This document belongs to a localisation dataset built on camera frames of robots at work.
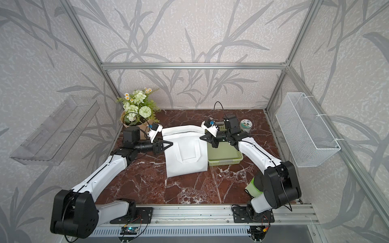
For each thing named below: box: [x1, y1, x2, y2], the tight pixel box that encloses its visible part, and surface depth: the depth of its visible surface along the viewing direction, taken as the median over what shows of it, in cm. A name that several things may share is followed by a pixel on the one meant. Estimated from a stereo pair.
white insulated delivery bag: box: [161, 125, 209, 179], surface depth 79 cm
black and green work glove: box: [244, 172, 268, 203], surface depth 84 cm
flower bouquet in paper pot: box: [116, 87, 162, 140], surface depth 84 cm
